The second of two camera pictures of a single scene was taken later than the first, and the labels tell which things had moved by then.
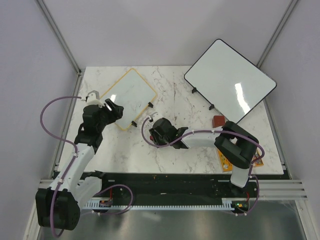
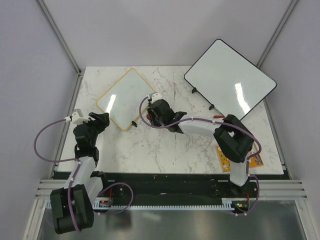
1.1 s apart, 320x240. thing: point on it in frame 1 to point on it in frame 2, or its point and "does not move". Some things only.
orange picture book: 226,165 does not move
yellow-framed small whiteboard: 131,92 does not move
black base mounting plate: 178,185 does not move
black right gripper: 156,140 to 152,117
